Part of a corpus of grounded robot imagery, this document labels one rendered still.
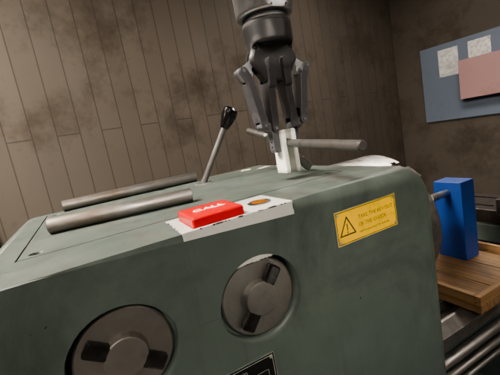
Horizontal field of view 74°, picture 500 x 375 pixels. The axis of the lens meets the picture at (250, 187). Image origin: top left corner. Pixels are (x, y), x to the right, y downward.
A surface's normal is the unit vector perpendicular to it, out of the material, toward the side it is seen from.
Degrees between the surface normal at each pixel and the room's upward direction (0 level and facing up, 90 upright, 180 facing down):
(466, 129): 90
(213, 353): 90
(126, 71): 90
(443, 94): 90
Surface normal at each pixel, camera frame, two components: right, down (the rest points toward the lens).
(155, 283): 0.45, 0.06
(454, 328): 0.04, -0.85
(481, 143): -0.81, 0.24
